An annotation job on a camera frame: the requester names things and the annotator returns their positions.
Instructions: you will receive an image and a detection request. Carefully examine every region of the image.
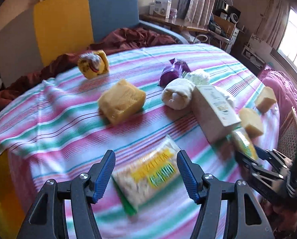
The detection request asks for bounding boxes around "yellow sponge block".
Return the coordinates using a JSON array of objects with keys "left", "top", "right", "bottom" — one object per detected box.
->
[
  {"left": 239, "top": 108, "right": 264, "bottom": 138},
  {"left": 255, "top": 86, "right": 277, "bottom": 113}
]

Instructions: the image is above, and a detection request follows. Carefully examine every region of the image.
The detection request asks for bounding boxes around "white carton box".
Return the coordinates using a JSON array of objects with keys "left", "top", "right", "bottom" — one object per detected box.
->
[{"left": 191, "top": 85, "right": 241, "bottom": 144}]

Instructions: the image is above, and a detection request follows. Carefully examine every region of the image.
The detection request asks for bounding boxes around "yellow green snack packet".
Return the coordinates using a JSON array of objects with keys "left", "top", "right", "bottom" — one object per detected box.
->
[{"left": 112, "top": 135, "right": 180, "bottom": 216}]

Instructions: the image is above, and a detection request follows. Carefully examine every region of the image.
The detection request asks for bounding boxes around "purple snack packet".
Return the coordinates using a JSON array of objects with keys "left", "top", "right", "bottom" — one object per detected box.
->
[{"left": 158, "top": 58, "right": 191, "bottom": 87}]

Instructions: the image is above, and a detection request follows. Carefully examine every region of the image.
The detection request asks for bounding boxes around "large yellow sponge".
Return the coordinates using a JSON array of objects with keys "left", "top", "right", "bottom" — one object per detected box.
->
[{"left": 98, "top": 79, "right": 146, "bottom": 125}]

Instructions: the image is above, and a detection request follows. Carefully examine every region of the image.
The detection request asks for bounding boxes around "pink quilt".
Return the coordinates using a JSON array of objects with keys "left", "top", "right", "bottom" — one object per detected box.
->
[{"left": 258, "top": 64, "right": 297, "bottom": 126}]

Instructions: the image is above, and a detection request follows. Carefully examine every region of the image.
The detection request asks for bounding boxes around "cream rolled towel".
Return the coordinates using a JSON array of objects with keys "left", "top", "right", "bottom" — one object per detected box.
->
[{"left": 161, "top": 78, "right": 195, "bottom": 110}]

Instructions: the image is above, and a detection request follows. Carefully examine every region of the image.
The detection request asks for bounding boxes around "striped bed sheet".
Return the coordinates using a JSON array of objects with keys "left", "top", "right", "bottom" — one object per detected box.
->
[{"left": 0, "top": 43, "right": 281, "bottom": 239}]

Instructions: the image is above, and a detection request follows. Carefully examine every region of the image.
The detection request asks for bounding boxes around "pink curtain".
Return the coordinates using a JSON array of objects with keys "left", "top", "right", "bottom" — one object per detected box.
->
[{"left": 185, "top": 0, "right": 215, "bottom": 27}]

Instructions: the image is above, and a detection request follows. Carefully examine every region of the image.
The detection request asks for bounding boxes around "wooden desk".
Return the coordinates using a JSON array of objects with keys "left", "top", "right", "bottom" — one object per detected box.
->
[{"left": 139, "top": 15, "right": 209, "bottom": 34}]

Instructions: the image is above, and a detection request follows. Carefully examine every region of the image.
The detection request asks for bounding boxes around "maroon blanket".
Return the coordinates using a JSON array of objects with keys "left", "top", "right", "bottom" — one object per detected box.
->
[{"left": 0, "top": 27, "right": 176, "bottom": 111}]

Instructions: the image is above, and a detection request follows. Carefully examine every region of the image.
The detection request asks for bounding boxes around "white appliance box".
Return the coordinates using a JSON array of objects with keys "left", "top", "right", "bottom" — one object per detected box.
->
[{"left": 153, "top": 0, "right": 172, "bottom": 19}]

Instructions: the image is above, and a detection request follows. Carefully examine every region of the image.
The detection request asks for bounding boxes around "grey yellow blue headboard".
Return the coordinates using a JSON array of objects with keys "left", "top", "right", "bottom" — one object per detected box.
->
[{"left": 0, "top": 0, "right": 139, "bottom": 86}]

